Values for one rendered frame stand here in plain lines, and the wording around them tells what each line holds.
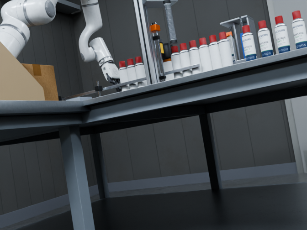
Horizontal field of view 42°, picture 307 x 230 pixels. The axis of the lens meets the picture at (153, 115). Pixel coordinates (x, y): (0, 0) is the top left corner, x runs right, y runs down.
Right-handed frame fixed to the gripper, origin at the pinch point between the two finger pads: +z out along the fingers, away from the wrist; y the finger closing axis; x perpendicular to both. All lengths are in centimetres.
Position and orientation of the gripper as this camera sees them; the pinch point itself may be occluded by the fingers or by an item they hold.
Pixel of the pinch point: (119, 88)
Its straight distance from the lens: 223.7
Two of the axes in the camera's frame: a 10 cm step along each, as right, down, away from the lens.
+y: 5.1, -0.4, 8.6
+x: -7.4, 4.9, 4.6
